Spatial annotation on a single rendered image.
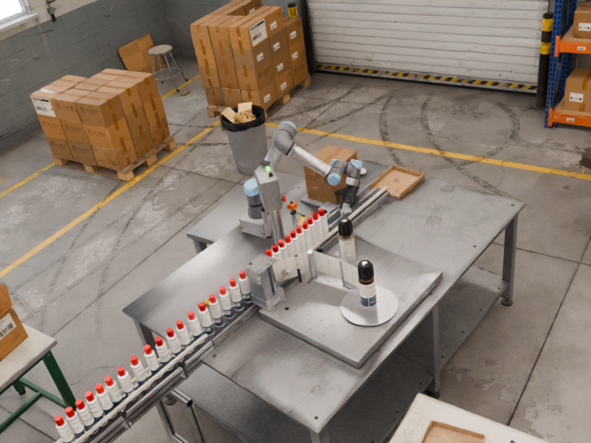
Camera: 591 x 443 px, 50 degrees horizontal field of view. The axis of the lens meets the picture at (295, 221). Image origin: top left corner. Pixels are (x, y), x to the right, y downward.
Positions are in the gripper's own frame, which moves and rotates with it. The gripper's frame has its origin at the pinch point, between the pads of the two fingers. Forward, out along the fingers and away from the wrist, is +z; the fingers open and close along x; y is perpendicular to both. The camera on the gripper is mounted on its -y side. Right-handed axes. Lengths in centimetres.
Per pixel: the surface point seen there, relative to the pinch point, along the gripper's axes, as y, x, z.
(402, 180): 2, 62, -24
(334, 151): -33, 23, -35
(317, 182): -31.1, 8.8, -13.1
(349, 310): 54, -54, 36
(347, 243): 31.6, -35.2, 7.0
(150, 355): 2, -139, 67
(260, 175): -10, -72, -21
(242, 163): -222, 135, 13
